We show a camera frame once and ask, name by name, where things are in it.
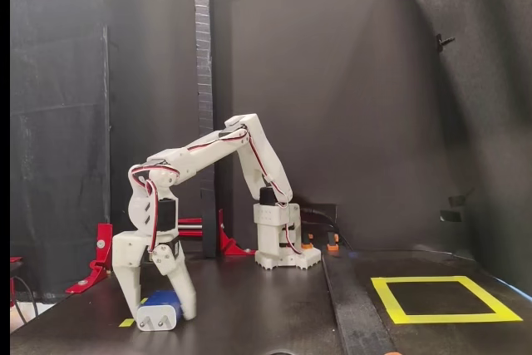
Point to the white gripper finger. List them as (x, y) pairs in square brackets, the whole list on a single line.
[(183, 288), (131, 288)]

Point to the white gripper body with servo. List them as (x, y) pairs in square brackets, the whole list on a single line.
[(128, 252)]

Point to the blue and white charger block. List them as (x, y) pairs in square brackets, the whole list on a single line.
[(160, 319)]

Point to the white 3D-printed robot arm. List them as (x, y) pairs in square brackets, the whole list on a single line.
[(216, 149)]

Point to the red screw clamp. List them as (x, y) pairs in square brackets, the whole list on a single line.
[(193, 222)]

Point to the red table clamp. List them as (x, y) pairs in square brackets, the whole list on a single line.
[(16, 259)]

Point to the black and orange clamp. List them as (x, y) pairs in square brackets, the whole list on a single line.
[(308, 246), (333, 247)]

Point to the black fabric curtain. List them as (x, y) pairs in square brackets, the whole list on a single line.
[(58, 122)]

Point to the black tape strip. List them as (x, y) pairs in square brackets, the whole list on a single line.
[(357, 313)]

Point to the black vertical pole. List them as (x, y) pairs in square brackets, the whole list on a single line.
[(205, 39)]

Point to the yellow tape square outline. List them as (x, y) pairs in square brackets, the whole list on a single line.
[(457, 318)]

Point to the red metal angle bracket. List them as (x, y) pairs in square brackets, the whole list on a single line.
[(226, 245), (104, 243)]

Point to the black wall screw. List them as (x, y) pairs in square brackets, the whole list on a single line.
[(441, 42)]

